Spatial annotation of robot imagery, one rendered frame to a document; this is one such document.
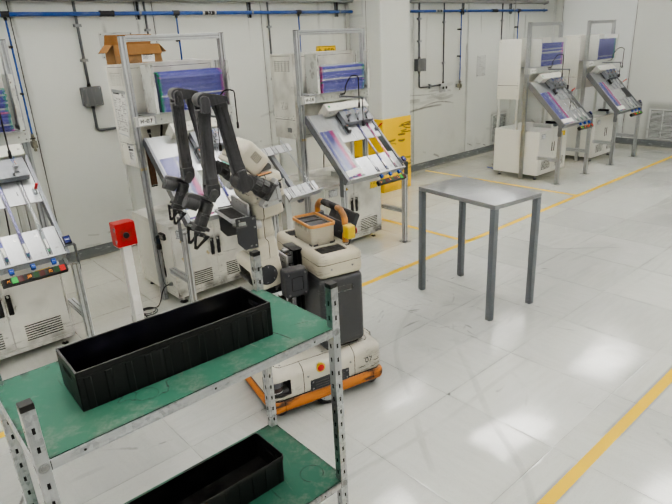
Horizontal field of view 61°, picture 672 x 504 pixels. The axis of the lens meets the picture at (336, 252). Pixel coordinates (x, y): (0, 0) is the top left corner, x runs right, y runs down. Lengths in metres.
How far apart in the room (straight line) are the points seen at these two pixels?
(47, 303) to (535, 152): 5.87
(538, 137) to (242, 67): 3.74
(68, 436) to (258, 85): 5.29
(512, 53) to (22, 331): 6.21
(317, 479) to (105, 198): 4.14
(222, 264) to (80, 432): 3.07
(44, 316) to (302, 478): 2.38
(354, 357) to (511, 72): 5.45
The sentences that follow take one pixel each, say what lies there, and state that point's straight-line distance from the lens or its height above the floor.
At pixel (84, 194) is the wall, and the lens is 5.70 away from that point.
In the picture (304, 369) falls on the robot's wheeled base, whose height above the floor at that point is 0.26.
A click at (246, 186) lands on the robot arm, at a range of 2.51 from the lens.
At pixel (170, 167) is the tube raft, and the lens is 4.11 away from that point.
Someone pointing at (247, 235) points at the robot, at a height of 0.96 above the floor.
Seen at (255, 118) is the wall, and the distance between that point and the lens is 6.43.
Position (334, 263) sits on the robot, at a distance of 2.80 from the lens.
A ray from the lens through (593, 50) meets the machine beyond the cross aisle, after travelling 9.03.
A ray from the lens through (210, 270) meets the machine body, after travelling 4.44.
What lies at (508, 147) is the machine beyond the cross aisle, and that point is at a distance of 7.92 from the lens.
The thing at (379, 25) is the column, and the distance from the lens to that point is 6.91.
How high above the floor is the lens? 1.79
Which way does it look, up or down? 20 degrees down
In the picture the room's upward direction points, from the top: 3 degrees counter-clockwise
